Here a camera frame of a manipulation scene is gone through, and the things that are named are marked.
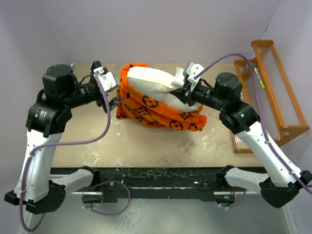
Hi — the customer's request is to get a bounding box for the orange wooden tiered rack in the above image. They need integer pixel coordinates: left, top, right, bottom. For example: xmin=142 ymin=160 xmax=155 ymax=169
xmin=234 ymin=39 xmax=309 ymax=146

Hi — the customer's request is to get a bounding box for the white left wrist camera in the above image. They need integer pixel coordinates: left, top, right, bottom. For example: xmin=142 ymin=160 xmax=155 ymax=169
xmin=93 ymin=67 xmax=119 ymax=92

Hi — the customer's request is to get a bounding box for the white pillow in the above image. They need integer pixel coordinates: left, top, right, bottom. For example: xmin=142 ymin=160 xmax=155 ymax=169
xmin=126 ymin=66 xmax=201 ymax=112

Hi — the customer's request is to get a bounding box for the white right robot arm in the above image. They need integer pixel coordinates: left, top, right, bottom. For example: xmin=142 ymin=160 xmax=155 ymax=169
xmin=171 ymin=72 xmax=312 ymax=208

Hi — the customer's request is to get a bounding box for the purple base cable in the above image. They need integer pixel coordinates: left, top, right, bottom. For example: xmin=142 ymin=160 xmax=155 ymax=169
xmin=215 ymin=187 xmax=247 ymax=210
xmin=81 ymin=180 xmax=131 ymax=216

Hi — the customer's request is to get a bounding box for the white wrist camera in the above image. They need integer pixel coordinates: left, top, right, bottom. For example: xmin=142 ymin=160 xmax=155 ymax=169
xmin=93 ymin=67 xmax=119 ymax=92
xmin=182 ymin=62 xmax=204 ymax=86

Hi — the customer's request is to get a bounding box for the orange patterned pillowcase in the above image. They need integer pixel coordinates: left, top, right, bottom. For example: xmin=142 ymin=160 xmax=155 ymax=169
xmin=116 ymin=63 xmax=207 ymax=132

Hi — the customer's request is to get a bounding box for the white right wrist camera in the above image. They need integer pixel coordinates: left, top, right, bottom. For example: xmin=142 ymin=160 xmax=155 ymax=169
xmin=182 ymin=62 xmax=204 ymax=86

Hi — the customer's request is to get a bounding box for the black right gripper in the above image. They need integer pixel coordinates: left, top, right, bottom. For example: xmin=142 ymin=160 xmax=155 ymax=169
xmin=171 ymin=79 xmax=228 ymax=111

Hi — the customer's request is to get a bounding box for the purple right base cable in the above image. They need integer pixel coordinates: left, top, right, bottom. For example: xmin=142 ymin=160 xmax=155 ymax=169
xmin=215 ymin=187 xmax=247 ymax=210

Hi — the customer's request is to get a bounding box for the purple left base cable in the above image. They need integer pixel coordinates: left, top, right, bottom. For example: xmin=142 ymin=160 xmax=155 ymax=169
xmin=81 ymin=180 xmax=131 ymax=216

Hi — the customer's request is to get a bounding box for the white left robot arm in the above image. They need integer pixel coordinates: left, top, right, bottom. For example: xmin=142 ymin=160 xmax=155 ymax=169
xmin=4 ymin=61 xmax=121 ymax=215

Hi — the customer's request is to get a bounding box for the aluminium frame rail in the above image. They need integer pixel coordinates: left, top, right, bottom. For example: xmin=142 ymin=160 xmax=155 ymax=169
xmin=24 ymin=193 xmax=297 ymax=234

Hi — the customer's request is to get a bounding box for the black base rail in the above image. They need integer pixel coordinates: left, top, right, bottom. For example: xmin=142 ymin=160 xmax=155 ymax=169
xmin=82 ymin=167 xmax=233 ymax=202

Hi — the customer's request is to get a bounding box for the green tipped white pen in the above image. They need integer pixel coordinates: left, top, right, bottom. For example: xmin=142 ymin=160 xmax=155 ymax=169
xmin=253 ymin=67 xmax=265 ymax=89

